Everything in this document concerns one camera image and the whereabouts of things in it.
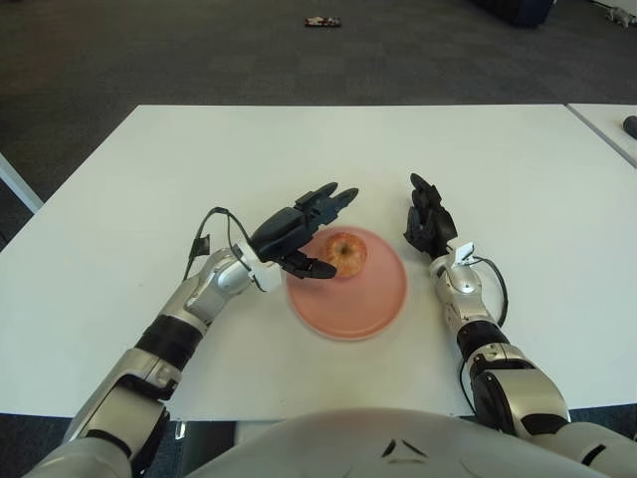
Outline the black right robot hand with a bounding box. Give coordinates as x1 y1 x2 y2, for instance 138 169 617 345
401 172 477 265

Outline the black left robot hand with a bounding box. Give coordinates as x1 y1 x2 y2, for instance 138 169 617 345
233 181 360 293

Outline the red apple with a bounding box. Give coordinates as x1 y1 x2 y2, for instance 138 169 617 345
323 231 368 280

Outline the pink round plate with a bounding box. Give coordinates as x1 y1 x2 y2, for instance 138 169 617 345
286 224 409 343

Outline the white neighbouring table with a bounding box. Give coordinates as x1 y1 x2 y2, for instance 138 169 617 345
566 103 637 168

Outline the grey robot torso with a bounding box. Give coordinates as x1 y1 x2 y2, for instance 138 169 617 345
188 406 588 478

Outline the large black floor object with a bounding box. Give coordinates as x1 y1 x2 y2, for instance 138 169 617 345
470 0 556 29

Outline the white side table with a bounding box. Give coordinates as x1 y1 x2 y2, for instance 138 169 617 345
0 151 45 215

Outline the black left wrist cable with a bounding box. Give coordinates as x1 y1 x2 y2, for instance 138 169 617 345
184 206 255 283

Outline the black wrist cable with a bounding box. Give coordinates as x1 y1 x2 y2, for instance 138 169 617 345
184 206 255 283
472 256 509 328

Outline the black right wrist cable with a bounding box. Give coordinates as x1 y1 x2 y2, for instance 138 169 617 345
472 256 509 328

